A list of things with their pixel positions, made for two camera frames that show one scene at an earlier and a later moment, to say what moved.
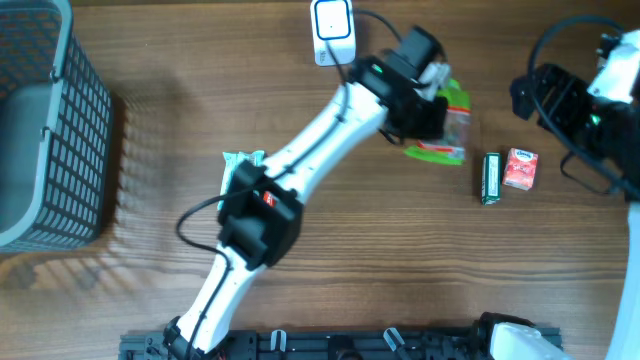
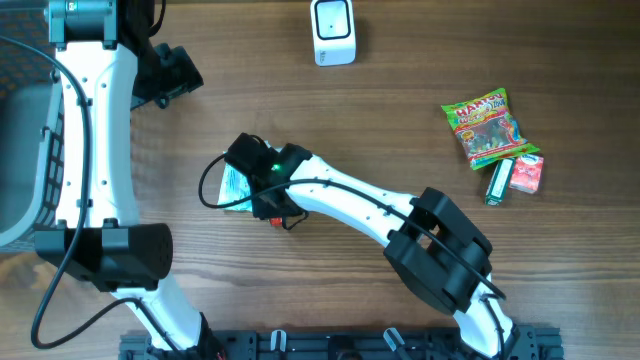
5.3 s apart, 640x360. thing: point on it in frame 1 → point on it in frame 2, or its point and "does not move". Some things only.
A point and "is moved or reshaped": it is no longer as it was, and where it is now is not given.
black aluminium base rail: (318, 344) does not move
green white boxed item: (491, 178) is moved or reshaped
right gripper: (571, 92) → (260, 207)
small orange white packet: (520, 169) is moved or reshaped
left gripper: (435, 131) → (183, 76)
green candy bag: (451, 147) → (487, 129)
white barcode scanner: (333, 32) does not move
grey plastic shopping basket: (56, 131) does not move
